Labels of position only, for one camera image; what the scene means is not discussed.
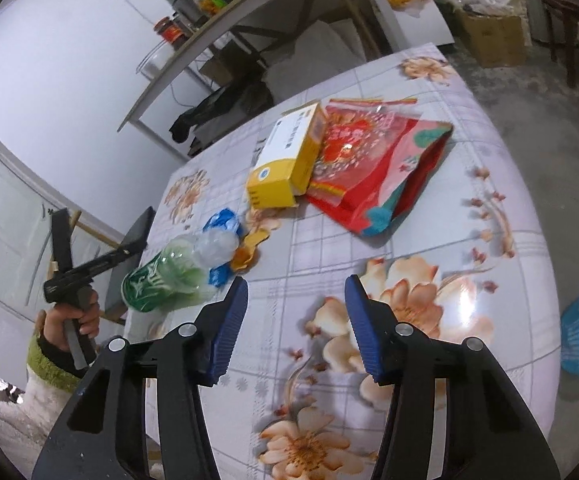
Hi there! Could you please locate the green plastic bottle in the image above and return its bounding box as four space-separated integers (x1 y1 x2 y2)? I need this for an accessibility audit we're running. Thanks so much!
121 232 240 313

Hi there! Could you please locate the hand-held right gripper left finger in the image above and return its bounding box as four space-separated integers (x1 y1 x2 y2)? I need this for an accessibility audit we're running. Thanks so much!
32 276 249 480

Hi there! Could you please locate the floral plastic tablecloth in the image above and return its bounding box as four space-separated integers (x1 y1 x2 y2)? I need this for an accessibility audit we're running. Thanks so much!
120 42 560 480

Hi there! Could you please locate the person's left hand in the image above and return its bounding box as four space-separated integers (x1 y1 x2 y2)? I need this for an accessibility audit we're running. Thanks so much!
38 292 101 353

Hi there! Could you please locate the orange peel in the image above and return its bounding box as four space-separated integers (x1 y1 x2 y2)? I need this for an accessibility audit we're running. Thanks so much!
230 227 270 273

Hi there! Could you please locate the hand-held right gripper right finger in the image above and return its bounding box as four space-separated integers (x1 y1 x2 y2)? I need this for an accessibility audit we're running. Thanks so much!
344 274 563 480

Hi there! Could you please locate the white cabinet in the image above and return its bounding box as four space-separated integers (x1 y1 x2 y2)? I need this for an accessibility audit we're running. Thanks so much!
359 0 456 53

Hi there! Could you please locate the blue wrapper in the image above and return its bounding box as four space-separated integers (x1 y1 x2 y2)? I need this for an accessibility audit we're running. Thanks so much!
202 208 245 288

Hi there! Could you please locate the red snack bag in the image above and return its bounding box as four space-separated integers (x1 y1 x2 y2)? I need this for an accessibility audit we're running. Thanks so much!
305 97 454 236

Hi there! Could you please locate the yellow cardboard box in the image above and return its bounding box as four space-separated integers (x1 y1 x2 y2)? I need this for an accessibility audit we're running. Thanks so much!
246 101 330 209

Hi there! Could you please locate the dark wooden stool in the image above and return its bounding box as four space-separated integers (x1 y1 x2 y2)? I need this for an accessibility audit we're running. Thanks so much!
537 0 579 88

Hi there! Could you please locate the person's left forearm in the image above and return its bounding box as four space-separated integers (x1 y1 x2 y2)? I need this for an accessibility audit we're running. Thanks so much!
20 335 95 426

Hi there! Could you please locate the black cloth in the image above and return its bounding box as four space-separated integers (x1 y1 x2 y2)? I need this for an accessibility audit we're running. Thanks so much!
170 80 275 143

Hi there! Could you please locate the grey metal shelf table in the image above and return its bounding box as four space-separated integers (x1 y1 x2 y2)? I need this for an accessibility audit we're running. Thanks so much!
117 0 370 163

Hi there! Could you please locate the glass bowl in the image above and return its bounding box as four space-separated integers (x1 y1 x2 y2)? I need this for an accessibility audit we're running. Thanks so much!
137 40 175 81

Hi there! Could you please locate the white foam board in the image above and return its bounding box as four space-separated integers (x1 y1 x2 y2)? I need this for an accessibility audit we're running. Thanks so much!
264 20 365 106

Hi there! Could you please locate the jar with red contents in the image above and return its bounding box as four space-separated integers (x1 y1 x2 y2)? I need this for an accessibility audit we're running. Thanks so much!
154 16 190 51

